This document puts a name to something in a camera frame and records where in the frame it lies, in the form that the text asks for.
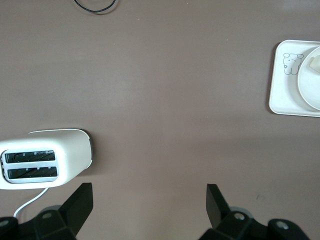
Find white toaster power cord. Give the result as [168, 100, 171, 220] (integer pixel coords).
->
[13, 187, 50, 221]

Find brown table cover mat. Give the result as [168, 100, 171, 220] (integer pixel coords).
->
[0, 0, 320, 240]

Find cream rabbit print tray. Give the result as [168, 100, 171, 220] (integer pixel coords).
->
[268, 39, 320, 118]

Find cream two-slot toaster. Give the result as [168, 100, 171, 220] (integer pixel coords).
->
[0, 128, 95, 190]

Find thin black looped cable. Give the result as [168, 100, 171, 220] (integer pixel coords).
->
[73, 0, 117, 13]

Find small white steamed bun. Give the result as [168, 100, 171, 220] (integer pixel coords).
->
[309, 55, 320, 74]

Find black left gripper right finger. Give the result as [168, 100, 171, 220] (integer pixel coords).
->
[199, 183, 311, 240]

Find cream round plate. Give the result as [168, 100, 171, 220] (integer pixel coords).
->
[297, 45, 320, 112]

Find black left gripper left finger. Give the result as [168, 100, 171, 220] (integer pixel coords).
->
[0, 182, 94, 240]

